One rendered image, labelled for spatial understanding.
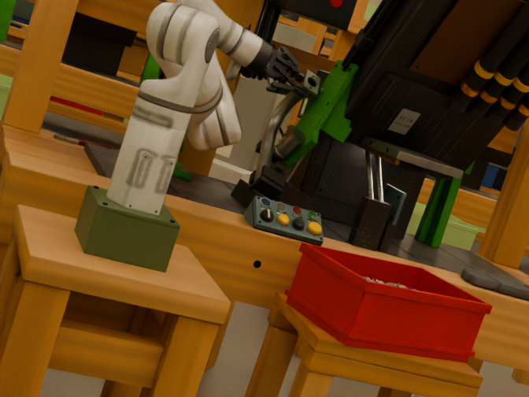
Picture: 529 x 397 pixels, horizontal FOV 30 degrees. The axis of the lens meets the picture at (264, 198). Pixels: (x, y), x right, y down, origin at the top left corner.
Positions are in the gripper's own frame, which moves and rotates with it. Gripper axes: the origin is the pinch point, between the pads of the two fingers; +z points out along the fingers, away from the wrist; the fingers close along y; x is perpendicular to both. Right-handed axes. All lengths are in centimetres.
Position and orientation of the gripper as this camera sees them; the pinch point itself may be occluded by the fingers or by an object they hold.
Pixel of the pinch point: (302, 85)
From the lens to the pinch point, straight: 227.4
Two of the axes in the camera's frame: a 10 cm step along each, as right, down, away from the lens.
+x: -5.7, 4.3, 7.0
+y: 1.9, -7.6, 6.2
